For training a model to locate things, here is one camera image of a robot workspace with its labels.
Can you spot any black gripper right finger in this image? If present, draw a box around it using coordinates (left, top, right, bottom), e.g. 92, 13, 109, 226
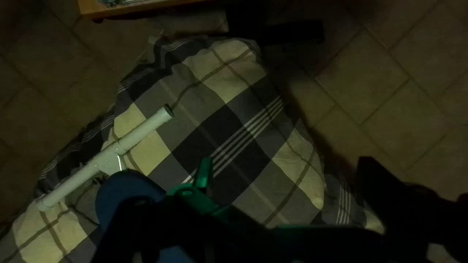
354, 155, 468, 263

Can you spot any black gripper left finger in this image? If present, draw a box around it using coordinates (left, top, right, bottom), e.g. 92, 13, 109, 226
90, 194, 221, 263

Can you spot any pale clothes iron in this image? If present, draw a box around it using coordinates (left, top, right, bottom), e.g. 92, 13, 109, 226
164, 156, 232, 224

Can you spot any white T-shaped pipe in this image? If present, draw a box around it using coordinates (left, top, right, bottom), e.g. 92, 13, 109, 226
35, 104, 175, 213

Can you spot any plaid bed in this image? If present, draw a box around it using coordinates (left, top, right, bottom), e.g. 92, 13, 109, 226
0, 34, 386, 263

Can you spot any light wooden platform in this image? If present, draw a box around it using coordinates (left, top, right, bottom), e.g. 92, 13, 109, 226
76, 0, 216, 22

